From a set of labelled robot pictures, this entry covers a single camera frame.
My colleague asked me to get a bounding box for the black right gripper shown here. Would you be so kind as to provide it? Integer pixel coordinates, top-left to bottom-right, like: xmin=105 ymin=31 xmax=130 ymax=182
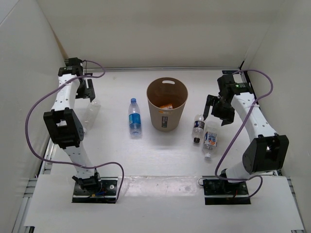
xmin=203 ymin=95 xmax=235 ymax=126

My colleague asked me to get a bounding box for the clear unlabelled plastic bottle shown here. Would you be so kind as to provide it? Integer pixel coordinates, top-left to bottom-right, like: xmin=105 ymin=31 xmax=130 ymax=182
xmin=82 ymin=99 xmax=101 ymax=134

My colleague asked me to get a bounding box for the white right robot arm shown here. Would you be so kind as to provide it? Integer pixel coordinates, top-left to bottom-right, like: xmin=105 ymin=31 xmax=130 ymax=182
xmin=203 ymin=74 xmax=289 ymax=194

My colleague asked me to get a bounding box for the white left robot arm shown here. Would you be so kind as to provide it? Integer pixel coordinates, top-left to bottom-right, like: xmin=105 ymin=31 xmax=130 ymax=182
xmin=43 ymin=58 xmax=103 ymax=195

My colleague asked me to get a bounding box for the orange packet inside bin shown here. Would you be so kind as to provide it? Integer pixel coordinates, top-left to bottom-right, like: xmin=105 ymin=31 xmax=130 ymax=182
xmin=160 ymin=103 xmax=173 ymax=110

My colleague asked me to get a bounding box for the beige round waste bin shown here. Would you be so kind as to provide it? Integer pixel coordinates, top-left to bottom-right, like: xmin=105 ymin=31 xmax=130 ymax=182
xmin=146 ymin=77 xmax=188 ymax=132

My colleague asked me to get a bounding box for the clear bottle blue orange label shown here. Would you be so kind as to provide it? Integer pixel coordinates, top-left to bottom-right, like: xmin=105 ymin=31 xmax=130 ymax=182
xmin=202 ymin=121 xmax=219 ymax=160

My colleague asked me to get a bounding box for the clear bottle black label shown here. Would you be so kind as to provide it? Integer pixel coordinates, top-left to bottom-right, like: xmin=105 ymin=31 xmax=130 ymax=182
xmin=192 ymin=115 xmax=205 ymax=144

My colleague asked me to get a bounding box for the clear bottle blue cap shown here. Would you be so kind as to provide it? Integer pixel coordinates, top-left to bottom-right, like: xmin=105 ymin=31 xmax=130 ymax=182
xmin=128 ymin=98 xmax=142 ymax=139

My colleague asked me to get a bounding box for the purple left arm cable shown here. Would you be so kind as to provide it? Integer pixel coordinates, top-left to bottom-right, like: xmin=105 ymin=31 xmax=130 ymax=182
xmin=25 ymin=60 xmax=125 ymax=202

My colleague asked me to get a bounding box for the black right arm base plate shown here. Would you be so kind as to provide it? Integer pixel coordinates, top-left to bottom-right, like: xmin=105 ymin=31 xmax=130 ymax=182
xmin=198 ymin=177 xmax=251 ymax=205

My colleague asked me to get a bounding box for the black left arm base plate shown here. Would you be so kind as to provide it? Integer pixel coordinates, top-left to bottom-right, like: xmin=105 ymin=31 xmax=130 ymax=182
xmin=71 ymin=177 xmax=119 ymax=204

